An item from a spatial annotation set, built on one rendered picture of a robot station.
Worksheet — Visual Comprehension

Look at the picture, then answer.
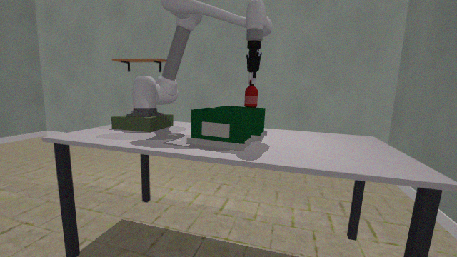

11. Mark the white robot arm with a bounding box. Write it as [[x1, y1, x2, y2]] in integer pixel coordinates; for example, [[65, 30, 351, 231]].
[[126, 0, 272, 117]]

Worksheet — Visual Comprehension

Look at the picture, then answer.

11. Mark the green bottle crate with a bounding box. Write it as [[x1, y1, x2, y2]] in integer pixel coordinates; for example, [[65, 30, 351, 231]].
[[221, 106, 266, 136], [191, 108, 253, 144]]

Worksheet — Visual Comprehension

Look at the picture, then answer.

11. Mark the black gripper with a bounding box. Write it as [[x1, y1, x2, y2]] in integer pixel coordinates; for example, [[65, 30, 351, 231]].
[[246, 40, 262, 84]]

